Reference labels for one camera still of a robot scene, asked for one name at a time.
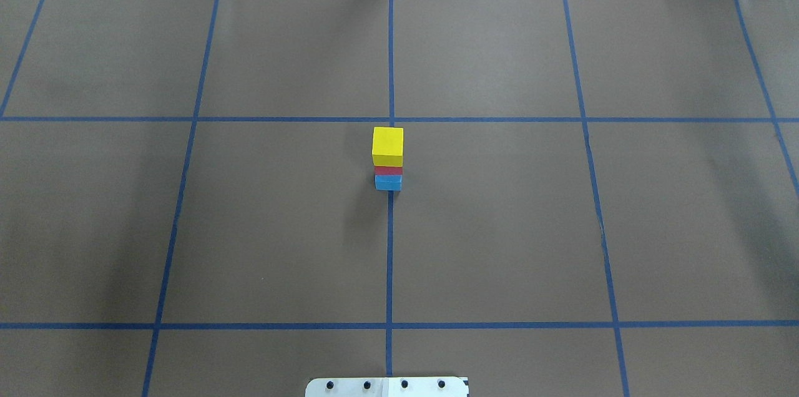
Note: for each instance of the red cube block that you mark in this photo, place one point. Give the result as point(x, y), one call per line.
point(388, 171)

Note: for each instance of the yellow cube block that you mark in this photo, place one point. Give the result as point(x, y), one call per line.
point(387, 147)

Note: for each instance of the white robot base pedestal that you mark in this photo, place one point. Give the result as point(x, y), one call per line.
point(389, 386)

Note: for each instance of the blue cube block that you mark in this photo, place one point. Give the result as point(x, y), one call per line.
point(389, 183)

